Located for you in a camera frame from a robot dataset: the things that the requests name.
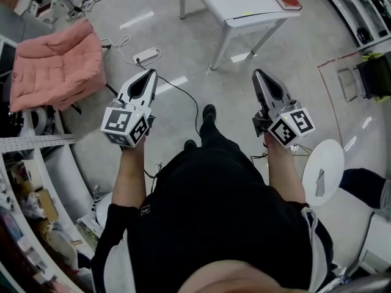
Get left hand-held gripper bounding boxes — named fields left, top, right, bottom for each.
left=100, top=69, right=159, bottom=148

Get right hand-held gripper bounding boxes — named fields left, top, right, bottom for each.
left=252, top=69, right=315, bottom=150

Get person's right forearm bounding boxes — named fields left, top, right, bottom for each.
left=264, top=131, right=306, bottom=206

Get person's left forearm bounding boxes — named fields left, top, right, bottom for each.
left=111, top=139, right=147, bottom=209

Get white shelf with black helmets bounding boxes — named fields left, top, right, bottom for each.
left=311, top=0, right=391, bottom=53

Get white power strip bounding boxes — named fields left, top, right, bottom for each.
left=133, top=48, right=162, bottom=66

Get person's right black shoe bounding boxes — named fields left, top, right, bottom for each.
left=202, top=104, right=217, bottom=125

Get person's black trousers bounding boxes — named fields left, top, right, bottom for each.
left=198, top=117, right=242, bottom=152

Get pink cushioned chair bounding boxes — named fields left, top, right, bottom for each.
left=9, top=19, right=107, bottom=113

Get round white side table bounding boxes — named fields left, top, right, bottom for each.
left=290, top=139, right=345, bottom=207

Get white folding table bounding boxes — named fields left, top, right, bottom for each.
left=178, top=0, right=302, bottom=71

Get white headphones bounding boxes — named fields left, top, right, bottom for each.
left=29, top=107, right=48, bottom=136

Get group of black cases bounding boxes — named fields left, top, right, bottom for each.
left=354, top=0, right=391, bottom=44

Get white cluttered shelf unit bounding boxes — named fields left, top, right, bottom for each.
left=0, top=132, right=101, bottom=293

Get person's black and white shirt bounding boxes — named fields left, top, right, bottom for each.
left=91, top=146, right=334, bottom=293

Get person's head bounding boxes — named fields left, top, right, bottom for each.
left=183, top=260, right=294, bottom=293

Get white cable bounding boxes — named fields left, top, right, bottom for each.
left=100, top=35, right=135, bottom=63

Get black power cable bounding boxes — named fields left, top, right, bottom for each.
left=157, top=76, right=201, bottom=137

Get black metal-frame chair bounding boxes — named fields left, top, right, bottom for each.
left=337, top=55, right=391, bottom=103

